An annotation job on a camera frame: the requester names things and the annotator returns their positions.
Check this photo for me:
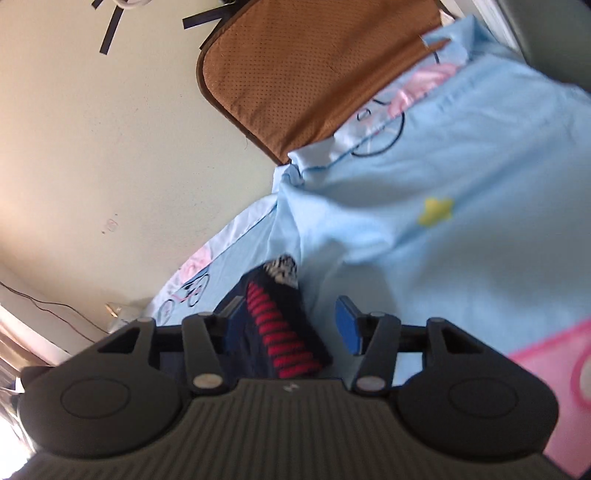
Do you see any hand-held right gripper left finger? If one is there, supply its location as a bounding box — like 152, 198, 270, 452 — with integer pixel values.
96, 295, 246, 395

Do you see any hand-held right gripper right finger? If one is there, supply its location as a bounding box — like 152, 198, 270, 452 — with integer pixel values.
335, 295, 486, 395

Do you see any navy reindeer knit sweater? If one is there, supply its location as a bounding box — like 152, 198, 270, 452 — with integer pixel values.
217, 253, 334, 381

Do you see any white enamel mug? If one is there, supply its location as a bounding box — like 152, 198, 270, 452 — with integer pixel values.
106, 301, 139, 334

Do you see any light blue cartoon bed sheet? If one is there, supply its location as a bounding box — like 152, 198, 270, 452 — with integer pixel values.
152, 14, 591, 476

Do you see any beige curtain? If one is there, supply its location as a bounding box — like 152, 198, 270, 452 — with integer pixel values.
0, 302, 63, 467

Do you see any brown perforated seat mat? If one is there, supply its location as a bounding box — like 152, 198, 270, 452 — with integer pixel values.
196, 0, 445, 166

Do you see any black tape strip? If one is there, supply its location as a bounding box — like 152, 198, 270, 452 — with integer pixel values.
98, 0, 126, 57
182, 4, 237, 32

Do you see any thin dark wall cable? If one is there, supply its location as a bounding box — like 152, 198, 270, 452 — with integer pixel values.
0, 281, 108, 334

